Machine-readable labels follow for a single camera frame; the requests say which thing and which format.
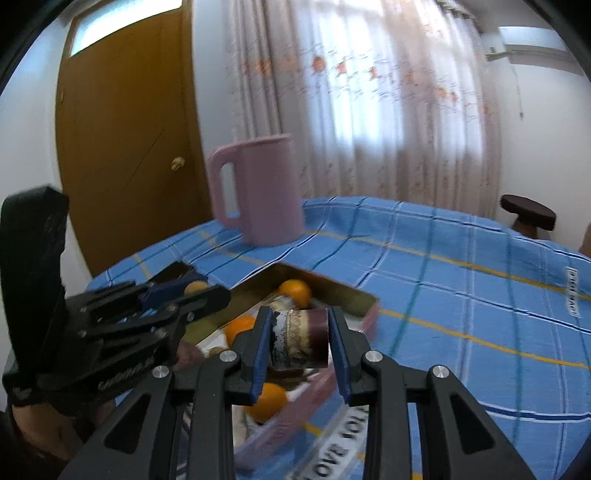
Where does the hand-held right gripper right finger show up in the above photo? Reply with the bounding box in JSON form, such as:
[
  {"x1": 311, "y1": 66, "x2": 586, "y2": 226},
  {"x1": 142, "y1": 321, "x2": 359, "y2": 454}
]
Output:
[{"x1": 327, "y1": 305, "x2": 539, "y2": 480}]

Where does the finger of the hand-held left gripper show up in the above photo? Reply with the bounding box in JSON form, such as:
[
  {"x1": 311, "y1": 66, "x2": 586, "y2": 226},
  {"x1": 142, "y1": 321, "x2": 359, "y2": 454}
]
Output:
[
  {"x1": 81, "y1": 284, "x2": 232, "y2": 358},
  {"x1": 69, "y1": 261, "x2": 208, "y2": 319}
]

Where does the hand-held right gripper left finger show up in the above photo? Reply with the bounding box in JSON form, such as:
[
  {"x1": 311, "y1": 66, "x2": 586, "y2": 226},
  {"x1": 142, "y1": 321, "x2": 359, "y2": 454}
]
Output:
[{"x1": 58, "y1": 305, "x2": 274, "y2": 480}]

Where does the large orange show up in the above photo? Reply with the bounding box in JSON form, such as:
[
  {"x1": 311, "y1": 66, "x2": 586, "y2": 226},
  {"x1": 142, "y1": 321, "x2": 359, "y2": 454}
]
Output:
[{"x1": 224, "y1": 316, "x2": 257, "y2": 347}]

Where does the wrinkled purple passion fruit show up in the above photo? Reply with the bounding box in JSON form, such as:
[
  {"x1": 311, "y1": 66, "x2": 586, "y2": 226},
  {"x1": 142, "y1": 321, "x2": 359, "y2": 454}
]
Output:
[{"x1": 270, "y1": 309, "x2": 329, "y2": 370}]

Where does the rectangular pink tin box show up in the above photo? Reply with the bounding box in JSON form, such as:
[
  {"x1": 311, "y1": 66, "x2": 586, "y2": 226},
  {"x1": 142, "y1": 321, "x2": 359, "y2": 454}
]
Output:
[{"x1": 182, "y1": 263, "x2": 380, "y2": 469}]

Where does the person's left forearm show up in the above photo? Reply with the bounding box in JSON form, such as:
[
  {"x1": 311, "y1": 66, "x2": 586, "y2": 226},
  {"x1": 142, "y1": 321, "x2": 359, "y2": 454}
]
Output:
[{"x1": 0, "y1": 406, "x2": 65, "y2": 480}]

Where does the person's left hand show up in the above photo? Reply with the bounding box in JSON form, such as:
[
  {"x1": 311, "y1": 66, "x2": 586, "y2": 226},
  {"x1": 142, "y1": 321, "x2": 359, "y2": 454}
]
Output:
[{"x1": 14, "y1": 342, "x2": 201, "y2": 462}]

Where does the small orange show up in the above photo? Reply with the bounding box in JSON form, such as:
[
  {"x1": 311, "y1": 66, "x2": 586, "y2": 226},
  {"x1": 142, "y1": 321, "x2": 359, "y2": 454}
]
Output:
[
  {"x1": 278, "y1": 279, "x2": 312, "y2": 308},
  {"x1": 245, "y1": 382, "x2": 288, "y2": 423}
]

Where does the blue plaid tablecloth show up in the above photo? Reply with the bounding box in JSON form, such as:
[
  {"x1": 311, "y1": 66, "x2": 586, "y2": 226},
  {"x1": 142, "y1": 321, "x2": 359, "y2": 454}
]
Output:
[{"x1": 88, "y1": 196, "x2": 591, "y2": 480}]

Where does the pink plastic pitcher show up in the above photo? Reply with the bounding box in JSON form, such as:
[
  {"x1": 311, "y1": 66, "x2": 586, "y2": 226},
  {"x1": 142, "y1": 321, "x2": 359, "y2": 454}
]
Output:
[{"x1": 205, "y1": 134, "x2": 304, "y2": 246}]

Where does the brown wooden door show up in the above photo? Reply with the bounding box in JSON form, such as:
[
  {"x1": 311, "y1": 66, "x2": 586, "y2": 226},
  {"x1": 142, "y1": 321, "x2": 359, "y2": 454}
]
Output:
[{"x1": 55, "y1": 0, "x2": 213, "y2": 278}]

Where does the sheer floral curtain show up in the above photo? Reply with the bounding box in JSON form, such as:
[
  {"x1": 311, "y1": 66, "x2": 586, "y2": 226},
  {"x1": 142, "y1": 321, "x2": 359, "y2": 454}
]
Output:
[{"x1": 224, "y1": 0, "x2": 504, "y2": 217}]

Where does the dark round stool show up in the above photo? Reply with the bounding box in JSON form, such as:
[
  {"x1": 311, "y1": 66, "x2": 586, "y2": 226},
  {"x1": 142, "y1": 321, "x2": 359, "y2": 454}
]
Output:
[{"x1": 500, "y1": 194, "x2": 557, "y2": 241}]

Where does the door transom window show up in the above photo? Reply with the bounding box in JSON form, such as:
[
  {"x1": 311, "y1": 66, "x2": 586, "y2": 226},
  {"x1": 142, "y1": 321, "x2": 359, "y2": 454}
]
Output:
[{"x1": 69, "y1": 0, "x2": 183, "y2": 58}]

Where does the white air conditioner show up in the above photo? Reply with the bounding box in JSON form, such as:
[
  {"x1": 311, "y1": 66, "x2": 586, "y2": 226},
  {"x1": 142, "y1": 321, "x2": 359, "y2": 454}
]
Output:
[{"x1": 485, "y1": 25, "x2": 573, "y2": 63}]

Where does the air conditioner cord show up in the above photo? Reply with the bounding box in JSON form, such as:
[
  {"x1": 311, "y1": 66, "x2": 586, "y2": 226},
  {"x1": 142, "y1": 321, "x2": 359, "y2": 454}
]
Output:
[{"x1": 512, "y1": 60, "x2": 527, "y2": 118}]

